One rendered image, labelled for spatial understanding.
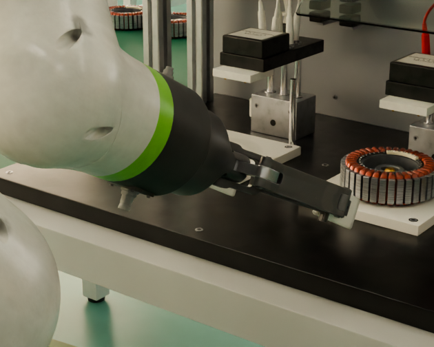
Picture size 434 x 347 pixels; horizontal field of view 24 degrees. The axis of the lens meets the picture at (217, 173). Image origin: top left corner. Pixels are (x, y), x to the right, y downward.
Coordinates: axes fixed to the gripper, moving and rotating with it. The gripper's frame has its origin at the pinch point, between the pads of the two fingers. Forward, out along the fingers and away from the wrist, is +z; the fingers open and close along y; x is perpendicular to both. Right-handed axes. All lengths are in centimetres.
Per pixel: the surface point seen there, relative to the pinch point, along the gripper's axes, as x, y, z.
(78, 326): -36, -110, 109
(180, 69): 22, -63, 58
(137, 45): 27, -83, 67
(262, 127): 10.8, -26.5, 32.7
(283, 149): 7.8, -18.4, 26.6
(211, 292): -11.4, -6.1, 1.8
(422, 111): 14.6, 2.0, 19.5
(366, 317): -8.9, 9.8, 4.0
